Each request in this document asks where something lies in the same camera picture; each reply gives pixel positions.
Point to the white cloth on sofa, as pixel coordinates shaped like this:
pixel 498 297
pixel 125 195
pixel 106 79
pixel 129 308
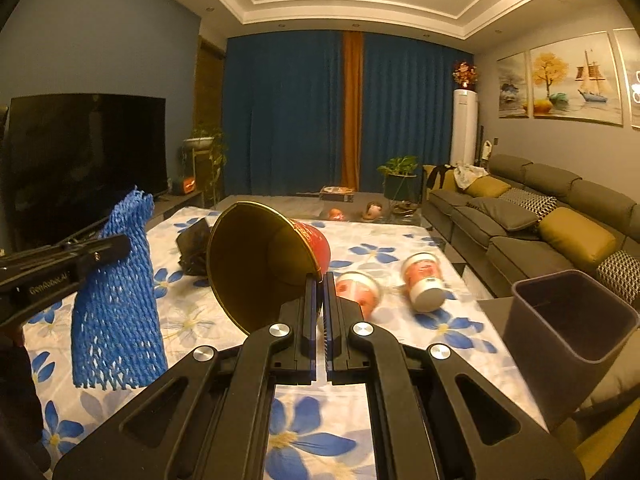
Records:
pixel 466 174

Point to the white standing air conditioner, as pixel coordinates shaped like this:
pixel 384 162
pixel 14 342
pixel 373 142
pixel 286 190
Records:
pixel 464 127

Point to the red flower decoration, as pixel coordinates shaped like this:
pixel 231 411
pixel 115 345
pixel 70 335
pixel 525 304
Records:
pixel 465 75

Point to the patterned cushion near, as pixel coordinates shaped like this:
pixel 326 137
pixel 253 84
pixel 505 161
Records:
pixel 620 273

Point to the mustard cushion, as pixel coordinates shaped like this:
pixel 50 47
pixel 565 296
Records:
pixel 487 187
pixel 579 239

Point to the patterned cushion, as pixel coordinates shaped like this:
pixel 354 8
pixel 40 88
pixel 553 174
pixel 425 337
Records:
pixel 620 273
pixel 538 204

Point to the small left painting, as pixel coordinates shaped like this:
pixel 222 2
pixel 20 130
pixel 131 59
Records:
pixel 513 86

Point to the grey tv cabinet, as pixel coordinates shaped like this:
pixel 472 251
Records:
pixel 167 204

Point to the floral blue tablecloth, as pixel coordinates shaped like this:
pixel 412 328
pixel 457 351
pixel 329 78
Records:
pixel 320 431

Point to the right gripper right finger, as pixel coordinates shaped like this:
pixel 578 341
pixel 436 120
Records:
pixel 345 363

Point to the box on coffee table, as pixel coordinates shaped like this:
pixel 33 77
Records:
pixel 339 194

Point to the orange fruit bowl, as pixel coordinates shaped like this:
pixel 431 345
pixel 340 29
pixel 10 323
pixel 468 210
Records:
pixel 336 214

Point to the blue foam fruit net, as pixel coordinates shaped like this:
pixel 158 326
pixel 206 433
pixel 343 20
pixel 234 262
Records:
pixel 116 338

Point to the grey cushion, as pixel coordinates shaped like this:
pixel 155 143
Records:
pixel 511 217

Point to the blue window curtain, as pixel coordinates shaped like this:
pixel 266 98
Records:
pixel 282 108

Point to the mustard cushion far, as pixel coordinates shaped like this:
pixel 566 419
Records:
pixel 487 187

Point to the flat screen television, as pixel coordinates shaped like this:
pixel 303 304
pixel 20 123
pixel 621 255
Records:
pixel 67 159

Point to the patterned cushion far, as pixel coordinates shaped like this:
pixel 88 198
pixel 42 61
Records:
pixel 538 204

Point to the orange curtain strip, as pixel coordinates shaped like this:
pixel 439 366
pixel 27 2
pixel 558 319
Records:
pixel 352 45

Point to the sailboat tree painting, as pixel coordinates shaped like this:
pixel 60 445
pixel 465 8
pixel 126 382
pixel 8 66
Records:
pixel 576 79

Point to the grey sectional sofa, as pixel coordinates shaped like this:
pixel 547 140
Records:
pixel 500 258

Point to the potted green plant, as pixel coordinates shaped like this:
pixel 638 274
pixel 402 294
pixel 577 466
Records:
pixel 399 178

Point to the red gold paper cup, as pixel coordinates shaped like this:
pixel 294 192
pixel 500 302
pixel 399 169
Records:
pixel 258 259

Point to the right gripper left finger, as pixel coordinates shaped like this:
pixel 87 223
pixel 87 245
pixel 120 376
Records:
pixel 300 315

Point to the grey trash bin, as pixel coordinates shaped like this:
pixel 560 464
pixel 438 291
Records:
pixel 564 332

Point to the mustard cushion near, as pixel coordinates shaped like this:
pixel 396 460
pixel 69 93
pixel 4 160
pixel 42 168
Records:
pixel 579 239

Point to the white apple paper cup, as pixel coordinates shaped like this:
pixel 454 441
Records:
pixel 422 276

